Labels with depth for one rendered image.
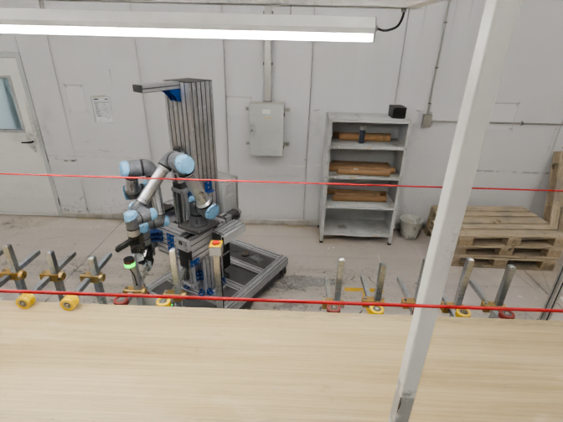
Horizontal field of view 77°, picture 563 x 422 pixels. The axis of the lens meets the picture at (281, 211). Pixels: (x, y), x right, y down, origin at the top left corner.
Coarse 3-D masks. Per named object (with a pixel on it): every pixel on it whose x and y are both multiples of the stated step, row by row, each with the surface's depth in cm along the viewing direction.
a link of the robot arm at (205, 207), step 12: (168, 156) 225; (180, 156) 220; (180, 168) 219; (192, 168) 224; (192, 180) 231; (192, 192) 237; (204, 192) 242; (204, 204) 244; (216, 204) 251; (204, 216) 249
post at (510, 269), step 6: (510, 264) 210; (510, 270) 209; (504, 276) 213; (510, 276) 210; (504, 282) 212; (510, 282) 212; (498, 288) 218; (504, 288) 214; (498, 294) 218; (504, 294) 216; (498, 300) 218
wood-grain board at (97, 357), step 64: (0, 320) 192; (64, 320) 193; (128, 320) 194; (192, 320) 196; (256, 320) 197; (320, 320) 198; (384, 320) 199; (448, 320) 200; (512, 320) 201; (0, 384) 157; (64, 384) 158; (128, 384) 158; (192, 384) 159; (256, 384) 160; (320, 384) 160; (384, 384) 161; (448, 384) 162; (512, 384) 163
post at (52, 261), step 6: (48, 252) 213; (48, 258) 214; (54, 258) 216; (48, 264) 216; (54, 264) 217; (54, 270) 218; (54, 282) 221; (60, 282) 223; (60, 288) 223; (60, 300) 227
